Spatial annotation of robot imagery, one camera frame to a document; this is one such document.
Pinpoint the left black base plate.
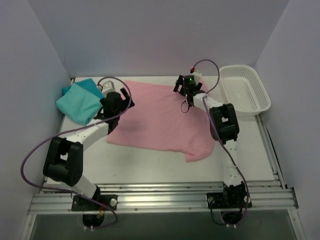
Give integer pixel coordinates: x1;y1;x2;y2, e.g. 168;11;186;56
71;193;118;212

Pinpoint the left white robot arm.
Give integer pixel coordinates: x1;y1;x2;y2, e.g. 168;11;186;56
43;87;135;210

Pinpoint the teal folded t shirt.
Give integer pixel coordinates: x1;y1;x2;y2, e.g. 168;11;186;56
55;78;104;126

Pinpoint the aluminium rail frame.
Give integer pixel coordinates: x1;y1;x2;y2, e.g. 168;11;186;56
21;116;305;240

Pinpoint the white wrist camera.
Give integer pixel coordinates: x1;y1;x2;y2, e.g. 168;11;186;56
97;80;116;98
190;66;202;84

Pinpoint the pink t shirt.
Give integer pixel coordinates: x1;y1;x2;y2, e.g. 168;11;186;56
106;80;215;162

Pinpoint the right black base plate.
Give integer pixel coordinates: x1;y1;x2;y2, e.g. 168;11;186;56
206;192;247;209

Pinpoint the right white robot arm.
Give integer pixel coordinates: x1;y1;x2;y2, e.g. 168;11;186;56
173;75;248;207

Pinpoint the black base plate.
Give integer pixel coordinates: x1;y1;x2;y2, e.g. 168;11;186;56
206;192;247;209
71;193;118;212

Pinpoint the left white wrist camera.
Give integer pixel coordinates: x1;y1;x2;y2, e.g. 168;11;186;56
97;80;116;98

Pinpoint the black wire loop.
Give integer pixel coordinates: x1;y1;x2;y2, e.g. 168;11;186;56
180;98;193;113

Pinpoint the white plastic basket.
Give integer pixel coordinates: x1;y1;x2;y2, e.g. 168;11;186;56
219;65;271;117

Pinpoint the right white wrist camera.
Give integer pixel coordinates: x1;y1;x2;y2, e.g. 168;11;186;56
190;66;202;84

